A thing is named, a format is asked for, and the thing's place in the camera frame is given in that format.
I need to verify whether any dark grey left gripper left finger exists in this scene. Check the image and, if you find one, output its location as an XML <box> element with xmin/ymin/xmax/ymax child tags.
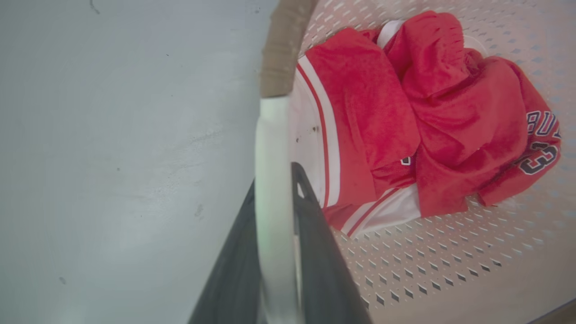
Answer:
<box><xmin>188</xmin><ymin>180</ymin><xmax>262</xmax><ymax>324</ymax></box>

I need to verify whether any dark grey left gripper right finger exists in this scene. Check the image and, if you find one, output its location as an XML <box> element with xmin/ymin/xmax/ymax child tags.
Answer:
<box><xmin>291</xmin><ymin>162</ymin><xmax>373</xmax><ymax>324</ymax></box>

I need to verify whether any red and white basketball jersey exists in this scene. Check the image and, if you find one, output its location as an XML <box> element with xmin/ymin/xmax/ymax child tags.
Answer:
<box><xmin>295</xmin><ymin>11</ymin><xmax>562</xmax><ymax>239</ymax></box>

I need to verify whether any white perforated plastic laundry basket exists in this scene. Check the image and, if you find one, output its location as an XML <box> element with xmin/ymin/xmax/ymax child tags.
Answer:
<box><xmin>254</xmin><ymin>0</ymin><xmax>576</xmax><ymax>324</ymax></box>

